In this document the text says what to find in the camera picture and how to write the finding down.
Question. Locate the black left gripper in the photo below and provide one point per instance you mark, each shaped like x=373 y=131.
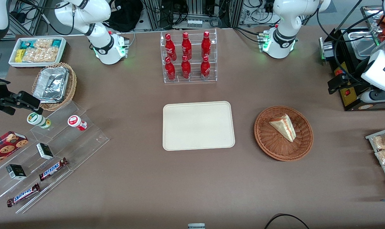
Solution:
x=357 y=73

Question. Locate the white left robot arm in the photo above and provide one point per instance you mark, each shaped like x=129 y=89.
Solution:
x=283 y=39

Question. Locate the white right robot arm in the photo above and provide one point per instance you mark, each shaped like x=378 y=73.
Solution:
x=107 y=47

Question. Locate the light tan wicker basket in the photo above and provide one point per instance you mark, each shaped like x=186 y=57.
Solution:
x=72 y=86

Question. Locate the wrapped triangular sandwich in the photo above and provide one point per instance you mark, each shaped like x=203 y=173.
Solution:
x=284 y=127

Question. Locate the brown round wicker basket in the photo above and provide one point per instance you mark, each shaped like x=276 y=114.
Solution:
x=275 y=149

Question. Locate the tray of packaged snacks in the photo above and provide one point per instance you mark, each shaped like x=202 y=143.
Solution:
x=383 y=168

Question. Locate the cream rectangular plastic tray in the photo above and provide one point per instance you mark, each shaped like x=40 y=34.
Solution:
x=199 y=125

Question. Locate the black countertop appliance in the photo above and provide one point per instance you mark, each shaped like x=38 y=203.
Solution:
x=351 y=101

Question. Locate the green lid cup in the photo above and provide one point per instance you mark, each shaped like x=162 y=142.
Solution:
x=37 y=120

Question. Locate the aluminium foil container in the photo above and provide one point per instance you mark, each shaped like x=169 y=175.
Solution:
x=51 y=84

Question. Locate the red plaid cookie box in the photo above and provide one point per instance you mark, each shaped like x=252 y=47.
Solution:
x=5 y=148

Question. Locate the steel appliance pan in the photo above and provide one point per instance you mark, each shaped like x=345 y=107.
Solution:
x=365 y=44

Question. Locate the yellow snack packet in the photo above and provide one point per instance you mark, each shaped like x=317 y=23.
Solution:
x=19 y=55

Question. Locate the small black box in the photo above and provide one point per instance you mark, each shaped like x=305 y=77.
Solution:
x=45 y=151
x=16 y=172

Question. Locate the large clear cracker bag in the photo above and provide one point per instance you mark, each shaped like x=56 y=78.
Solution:
x=40 y=55

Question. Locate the red lid cup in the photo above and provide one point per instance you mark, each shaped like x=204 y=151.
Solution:
x=76 y=122

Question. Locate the teal snack packet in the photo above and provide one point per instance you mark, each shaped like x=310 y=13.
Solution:
x=56 y=43
x=28 y=44

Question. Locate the small clear cracker bag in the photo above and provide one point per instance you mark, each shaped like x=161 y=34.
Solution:
x=43 y=43

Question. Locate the white rectangular snack bin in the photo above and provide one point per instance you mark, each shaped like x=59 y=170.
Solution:
x=63 y=52

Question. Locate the Snickers chocolate bar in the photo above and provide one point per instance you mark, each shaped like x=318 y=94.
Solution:
x=23 y=195
x=53 y=169

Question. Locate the steel appliance lid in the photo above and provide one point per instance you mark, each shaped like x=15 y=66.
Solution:
x=372 y=19

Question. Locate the clear acrylic stepped shelf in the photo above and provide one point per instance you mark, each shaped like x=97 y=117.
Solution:
x=84 y=143

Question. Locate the red cola bottle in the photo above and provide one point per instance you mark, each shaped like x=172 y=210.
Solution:
x=205 y=70
x=206 y=44
x=170 y=71
x=186 y=70
x=170 y=47
x=186 y=46

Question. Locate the black fabric bag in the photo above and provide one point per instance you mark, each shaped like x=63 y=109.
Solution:
x=125 y=14

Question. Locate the clear acrylic bottle rack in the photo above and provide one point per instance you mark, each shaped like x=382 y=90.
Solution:
x=195 y=79

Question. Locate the white power strip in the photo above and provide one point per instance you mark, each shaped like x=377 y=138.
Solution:
x=195 y=23

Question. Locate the small white device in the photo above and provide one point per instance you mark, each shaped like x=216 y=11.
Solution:
x=196 y=226

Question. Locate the aluminium frame structure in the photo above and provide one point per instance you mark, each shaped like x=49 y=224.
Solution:
x=29 y=16

